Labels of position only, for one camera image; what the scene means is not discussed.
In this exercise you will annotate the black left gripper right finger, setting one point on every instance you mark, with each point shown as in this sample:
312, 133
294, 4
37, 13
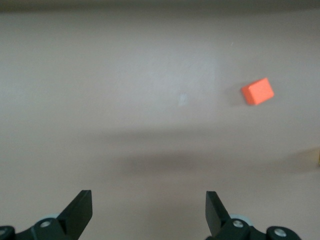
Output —
220, 222

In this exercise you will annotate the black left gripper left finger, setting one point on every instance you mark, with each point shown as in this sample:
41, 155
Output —
75, 220

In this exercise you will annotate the orange wooden block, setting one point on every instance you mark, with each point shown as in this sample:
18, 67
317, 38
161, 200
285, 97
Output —
258, 92

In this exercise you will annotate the yellow wooden block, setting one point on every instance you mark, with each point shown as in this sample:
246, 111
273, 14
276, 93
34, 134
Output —
319, 158

